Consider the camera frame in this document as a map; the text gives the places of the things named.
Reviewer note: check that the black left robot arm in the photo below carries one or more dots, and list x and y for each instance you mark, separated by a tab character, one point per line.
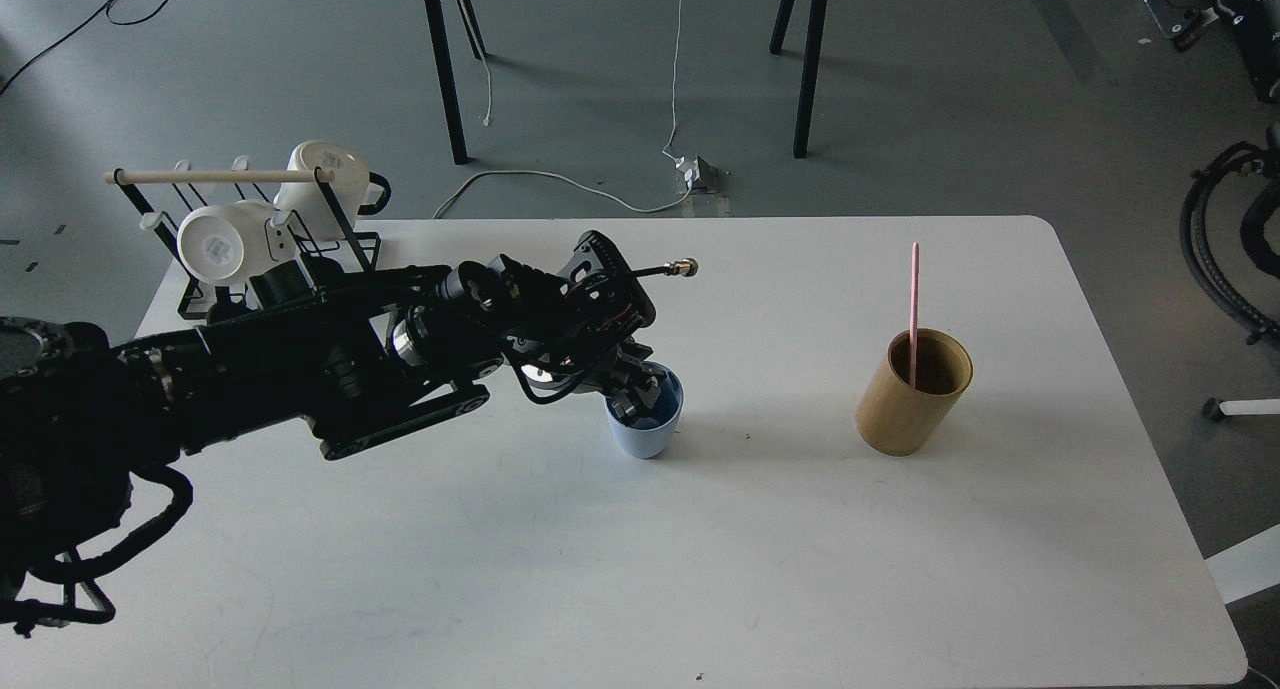
92	430

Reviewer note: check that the floor power socket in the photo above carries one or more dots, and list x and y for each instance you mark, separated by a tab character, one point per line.
695	175

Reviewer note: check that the black table leg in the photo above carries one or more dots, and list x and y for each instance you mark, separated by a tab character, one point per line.
813	41
443	64

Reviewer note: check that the black table leg left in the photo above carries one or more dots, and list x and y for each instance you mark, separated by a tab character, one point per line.
443	64

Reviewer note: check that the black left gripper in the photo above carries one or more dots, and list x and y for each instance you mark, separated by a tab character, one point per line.
566	332

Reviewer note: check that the black wire mug rack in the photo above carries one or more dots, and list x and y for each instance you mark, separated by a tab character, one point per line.
319	217

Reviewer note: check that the blue plastic cup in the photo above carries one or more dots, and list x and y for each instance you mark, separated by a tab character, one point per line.
648	436

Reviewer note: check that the pink chopstick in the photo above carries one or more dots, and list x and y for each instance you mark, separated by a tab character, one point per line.
913	322

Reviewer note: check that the black table leg right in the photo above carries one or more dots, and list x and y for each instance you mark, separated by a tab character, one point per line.
813	41

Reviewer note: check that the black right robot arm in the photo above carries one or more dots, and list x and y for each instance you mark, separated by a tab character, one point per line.
1253	25

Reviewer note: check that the wooden rack dowel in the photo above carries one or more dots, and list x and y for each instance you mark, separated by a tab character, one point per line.
122	177

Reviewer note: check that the bamboo cylinder holder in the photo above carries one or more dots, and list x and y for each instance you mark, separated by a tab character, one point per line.
896	416

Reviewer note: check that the white mug front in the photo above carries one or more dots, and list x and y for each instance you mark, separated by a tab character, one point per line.
228	244

